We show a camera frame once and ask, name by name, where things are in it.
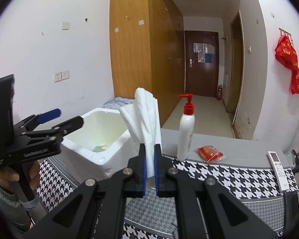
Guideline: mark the white foam box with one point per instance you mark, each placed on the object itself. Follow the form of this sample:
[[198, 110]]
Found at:
[[101, 126]]

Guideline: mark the green tissue pack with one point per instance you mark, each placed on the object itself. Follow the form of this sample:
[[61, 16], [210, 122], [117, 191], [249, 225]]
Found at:
[[100, 148]]

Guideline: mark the white remote control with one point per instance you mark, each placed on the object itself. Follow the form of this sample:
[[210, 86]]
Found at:
[[276, 161]]

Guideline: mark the wooden wardrobe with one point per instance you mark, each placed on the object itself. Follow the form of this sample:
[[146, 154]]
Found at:
[[147, 50]]

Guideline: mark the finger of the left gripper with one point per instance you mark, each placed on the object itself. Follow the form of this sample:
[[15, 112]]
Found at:
[[32, 122], [58, 131]]

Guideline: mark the white pump lotion bottle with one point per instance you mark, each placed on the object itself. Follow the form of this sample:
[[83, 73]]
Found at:
[[186, 128]]

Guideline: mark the light blue cloth pile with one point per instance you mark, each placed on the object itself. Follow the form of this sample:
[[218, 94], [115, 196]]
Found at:
[[117, 102]]

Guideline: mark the white towel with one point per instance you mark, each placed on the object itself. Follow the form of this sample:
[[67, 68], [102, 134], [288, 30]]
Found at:
[[143, 123]]

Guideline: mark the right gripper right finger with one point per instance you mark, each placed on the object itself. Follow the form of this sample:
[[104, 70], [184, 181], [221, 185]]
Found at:
[[205, 209]]

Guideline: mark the person left hand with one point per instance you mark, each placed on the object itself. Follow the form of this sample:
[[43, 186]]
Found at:
[[7, 175]]

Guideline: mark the red snack packet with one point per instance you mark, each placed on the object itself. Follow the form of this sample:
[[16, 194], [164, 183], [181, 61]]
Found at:
[[209, 154]]

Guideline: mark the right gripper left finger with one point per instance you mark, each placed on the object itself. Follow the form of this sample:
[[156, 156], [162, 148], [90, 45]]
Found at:
[[95, 209]]

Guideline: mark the red plastic bag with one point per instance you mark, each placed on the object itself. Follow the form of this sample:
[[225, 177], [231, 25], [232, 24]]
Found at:
[[286, 54]]

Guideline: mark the wall hook rack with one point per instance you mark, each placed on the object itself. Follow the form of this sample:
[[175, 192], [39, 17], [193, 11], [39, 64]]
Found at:
[[286, 33]]

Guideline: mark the red fire extinguisher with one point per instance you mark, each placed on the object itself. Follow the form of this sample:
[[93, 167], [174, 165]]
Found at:
[[219, 93]]

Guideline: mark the black smartphone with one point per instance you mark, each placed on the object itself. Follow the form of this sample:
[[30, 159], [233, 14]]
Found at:
[[291, 208]]

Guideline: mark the dark brown entrance door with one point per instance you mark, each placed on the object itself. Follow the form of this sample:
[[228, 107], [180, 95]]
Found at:
[[202, 63]]

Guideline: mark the houndstooth table cloth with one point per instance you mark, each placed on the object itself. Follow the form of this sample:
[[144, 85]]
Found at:
[[204, 209]]

